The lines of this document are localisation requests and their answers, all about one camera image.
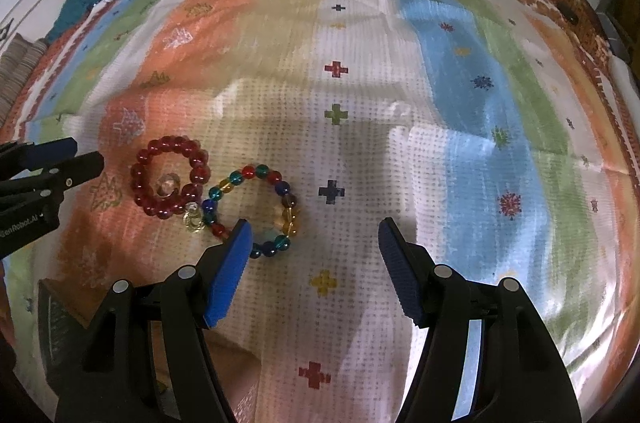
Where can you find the person's leg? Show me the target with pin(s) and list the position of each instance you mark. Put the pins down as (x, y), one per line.
(235, 383)

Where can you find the striped colourful blanket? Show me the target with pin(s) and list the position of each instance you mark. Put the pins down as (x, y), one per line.
(400, 128)

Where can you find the small black object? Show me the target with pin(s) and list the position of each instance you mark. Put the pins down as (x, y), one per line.
(567, 12)

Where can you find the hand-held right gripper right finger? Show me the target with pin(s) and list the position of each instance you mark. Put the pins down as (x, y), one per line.
(400, 273)

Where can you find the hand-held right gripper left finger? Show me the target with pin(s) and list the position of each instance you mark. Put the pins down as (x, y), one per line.
(227, 273)

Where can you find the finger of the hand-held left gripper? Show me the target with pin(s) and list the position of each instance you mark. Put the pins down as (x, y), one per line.
(50, 151)
(82, 168)

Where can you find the grey bed frame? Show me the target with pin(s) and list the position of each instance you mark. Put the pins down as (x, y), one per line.
(615, 35)

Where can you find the clear crystal bead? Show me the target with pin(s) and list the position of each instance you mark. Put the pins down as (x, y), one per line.
(167, 185)

